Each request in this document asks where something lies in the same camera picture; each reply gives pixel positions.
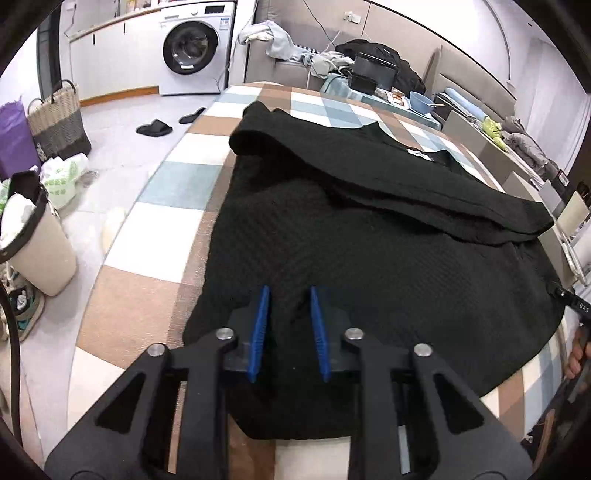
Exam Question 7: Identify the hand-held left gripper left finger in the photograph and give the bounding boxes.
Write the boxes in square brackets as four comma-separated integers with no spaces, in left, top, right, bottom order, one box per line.
[44,284,273,480]

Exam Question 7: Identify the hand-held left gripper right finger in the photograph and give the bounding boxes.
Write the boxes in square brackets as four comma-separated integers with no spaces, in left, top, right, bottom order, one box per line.
[309,285,534,480]

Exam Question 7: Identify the black knit sweater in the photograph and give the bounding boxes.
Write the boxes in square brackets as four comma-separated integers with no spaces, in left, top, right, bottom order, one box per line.
[182,100,566,441]

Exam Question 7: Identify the white striped clothes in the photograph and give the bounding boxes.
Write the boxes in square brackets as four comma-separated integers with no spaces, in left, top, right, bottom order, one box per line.
[291,44,356,79]

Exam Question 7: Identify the person's right hand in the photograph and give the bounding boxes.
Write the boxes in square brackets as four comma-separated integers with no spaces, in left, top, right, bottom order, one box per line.
[564,323,586,381]

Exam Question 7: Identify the white tray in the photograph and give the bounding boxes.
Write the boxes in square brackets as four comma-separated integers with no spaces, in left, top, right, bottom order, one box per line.
[561,235,591,278]

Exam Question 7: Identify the cream cylinder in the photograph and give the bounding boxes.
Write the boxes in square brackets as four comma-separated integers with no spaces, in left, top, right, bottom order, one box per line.
[556,189,591,236]

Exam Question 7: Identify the beige low cabinet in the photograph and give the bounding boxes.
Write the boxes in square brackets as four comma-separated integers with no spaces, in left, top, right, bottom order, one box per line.
[442,111,541,185]
[501,171,578,287]

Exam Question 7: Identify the grey blanket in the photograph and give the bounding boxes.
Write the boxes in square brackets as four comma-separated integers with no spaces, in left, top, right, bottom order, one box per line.
[501,115,561,178]

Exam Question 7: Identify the checkered tablecloth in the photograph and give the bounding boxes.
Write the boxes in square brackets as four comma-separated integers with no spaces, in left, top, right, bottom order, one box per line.
[69,80,583,480]

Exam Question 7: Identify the green plush toy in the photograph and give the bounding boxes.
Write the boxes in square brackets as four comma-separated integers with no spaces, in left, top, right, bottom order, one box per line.
[480,117,509,149]

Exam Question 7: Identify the blue pillow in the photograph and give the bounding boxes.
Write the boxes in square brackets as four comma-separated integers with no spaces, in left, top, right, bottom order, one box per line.
[443,88,485,121]

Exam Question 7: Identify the beige upholstered bed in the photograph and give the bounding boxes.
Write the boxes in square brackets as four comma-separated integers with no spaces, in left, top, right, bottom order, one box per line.
[425,44,573,185]

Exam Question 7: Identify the cream trash bin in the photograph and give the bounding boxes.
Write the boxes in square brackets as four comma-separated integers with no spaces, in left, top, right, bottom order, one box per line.
[0,171,78,297]

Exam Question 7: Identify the blue bowl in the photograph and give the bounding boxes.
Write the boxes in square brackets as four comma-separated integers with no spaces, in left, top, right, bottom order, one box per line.
[409,91,437,116]

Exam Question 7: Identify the white sneaker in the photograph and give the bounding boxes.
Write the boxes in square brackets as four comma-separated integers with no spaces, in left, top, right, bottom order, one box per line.
[0,286,46,342]

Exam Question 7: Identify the small green checkered table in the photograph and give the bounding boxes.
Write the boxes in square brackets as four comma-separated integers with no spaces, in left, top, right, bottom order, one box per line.
[320,74,441,132]

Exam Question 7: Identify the white plastic bag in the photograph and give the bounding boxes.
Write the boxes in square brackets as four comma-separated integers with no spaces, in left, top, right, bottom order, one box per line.
[39,152,89,210]

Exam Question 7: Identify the black plastic tray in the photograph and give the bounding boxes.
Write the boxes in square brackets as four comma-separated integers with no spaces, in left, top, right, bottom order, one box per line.
[347,73,378,92]

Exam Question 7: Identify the grey sofa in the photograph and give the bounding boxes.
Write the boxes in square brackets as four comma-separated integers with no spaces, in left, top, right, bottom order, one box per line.
[245,0,352,93]

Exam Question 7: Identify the black box appliance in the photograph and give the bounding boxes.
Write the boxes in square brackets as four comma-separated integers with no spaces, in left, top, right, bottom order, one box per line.
[352,52,399,90]

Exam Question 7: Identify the black jacket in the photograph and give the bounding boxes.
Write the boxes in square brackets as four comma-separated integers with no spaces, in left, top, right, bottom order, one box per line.
[335,39,426,97]

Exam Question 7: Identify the woven laundry basket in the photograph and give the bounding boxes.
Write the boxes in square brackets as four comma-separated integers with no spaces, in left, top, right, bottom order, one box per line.
[27,79,92,161]

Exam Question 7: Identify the white washing machine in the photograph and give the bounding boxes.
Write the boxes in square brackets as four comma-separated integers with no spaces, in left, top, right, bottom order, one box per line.
[158,0,237,97]

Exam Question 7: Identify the white kitchen counter cabinets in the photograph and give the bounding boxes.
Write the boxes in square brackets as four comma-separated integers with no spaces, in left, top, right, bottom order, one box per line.
[69,0,162,107]

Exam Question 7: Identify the purple bag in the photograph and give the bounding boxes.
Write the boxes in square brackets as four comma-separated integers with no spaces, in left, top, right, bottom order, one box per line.
[0,99,43,182]

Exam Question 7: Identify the dark door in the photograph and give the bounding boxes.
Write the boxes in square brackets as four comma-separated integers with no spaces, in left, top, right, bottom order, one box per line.
[36,18,63,100]

